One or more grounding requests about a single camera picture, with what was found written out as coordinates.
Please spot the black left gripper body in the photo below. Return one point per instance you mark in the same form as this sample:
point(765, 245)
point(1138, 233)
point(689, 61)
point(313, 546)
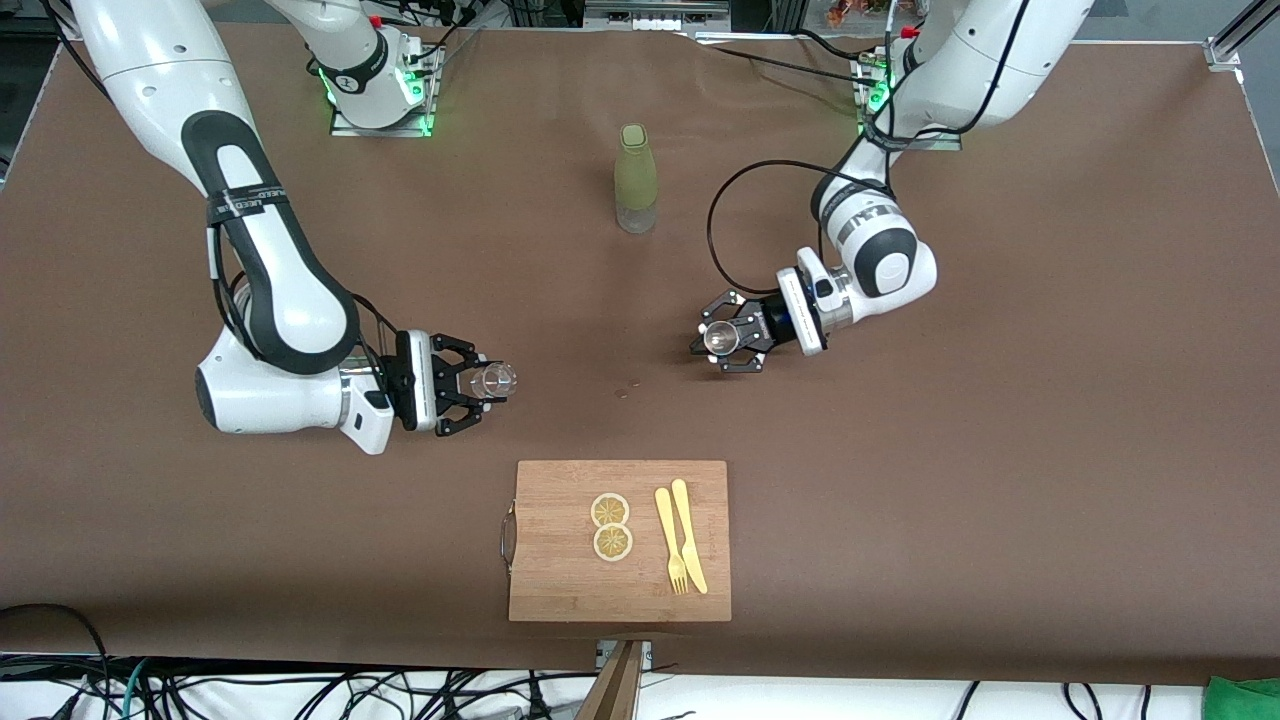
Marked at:
point(771, 322)

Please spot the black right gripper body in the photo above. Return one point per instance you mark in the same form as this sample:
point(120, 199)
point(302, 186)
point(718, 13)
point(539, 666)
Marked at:
point(443, 380)

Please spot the steel double-cone jigger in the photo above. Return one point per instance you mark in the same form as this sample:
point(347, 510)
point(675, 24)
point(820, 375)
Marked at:
point(720, 338)

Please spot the clear glass measuring beaker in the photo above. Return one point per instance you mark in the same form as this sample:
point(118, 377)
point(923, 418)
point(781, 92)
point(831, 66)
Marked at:
point(497, 381)

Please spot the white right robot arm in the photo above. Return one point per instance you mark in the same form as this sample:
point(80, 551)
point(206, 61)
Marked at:
point(280, 300)

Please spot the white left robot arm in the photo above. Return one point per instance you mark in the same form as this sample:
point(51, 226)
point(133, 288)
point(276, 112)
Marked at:
point(890, 260)

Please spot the small liquid puddle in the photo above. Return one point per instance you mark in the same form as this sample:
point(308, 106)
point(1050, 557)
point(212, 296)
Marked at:
point(628, 386)

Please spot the glass bottle with green sleeve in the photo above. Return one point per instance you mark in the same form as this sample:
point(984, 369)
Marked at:
point(635, 175)

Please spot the yellow lemon slice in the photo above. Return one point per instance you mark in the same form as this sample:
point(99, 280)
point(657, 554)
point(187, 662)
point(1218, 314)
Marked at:
point(610, 510)
point(613, 543)

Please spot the yellow plastic fork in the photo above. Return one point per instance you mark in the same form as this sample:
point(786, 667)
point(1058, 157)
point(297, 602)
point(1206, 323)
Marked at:
point(667, 530)

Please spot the yellow plastic knife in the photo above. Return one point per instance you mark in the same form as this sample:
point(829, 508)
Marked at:
point(688, 540)

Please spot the wooden cutting board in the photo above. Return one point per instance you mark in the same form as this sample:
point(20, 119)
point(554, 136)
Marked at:
point(560, 580)

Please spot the brown table cover sheet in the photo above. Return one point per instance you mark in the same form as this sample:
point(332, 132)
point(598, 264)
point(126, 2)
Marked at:
point(1000, 480)

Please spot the grey electronics box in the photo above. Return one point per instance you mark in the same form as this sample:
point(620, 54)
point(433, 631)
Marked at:
point(655, 14)

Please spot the wooden beam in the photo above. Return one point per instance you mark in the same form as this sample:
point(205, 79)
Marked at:
point(615, 690)

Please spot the green cloth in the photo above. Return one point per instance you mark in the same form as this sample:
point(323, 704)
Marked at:
point(1245, 700)

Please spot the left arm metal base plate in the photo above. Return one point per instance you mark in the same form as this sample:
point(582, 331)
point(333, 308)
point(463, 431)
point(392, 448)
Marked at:
point(945, 143)

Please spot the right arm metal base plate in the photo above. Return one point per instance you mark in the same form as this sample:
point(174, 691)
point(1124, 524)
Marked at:
point(345, 128)

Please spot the small metal bracket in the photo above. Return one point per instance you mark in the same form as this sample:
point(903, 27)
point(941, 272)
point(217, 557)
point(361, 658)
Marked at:
point(647, 652)

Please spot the aluminium frame profile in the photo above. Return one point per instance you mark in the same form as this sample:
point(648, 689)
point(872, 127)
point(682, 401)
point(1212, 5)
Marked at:
point(1230, 45)

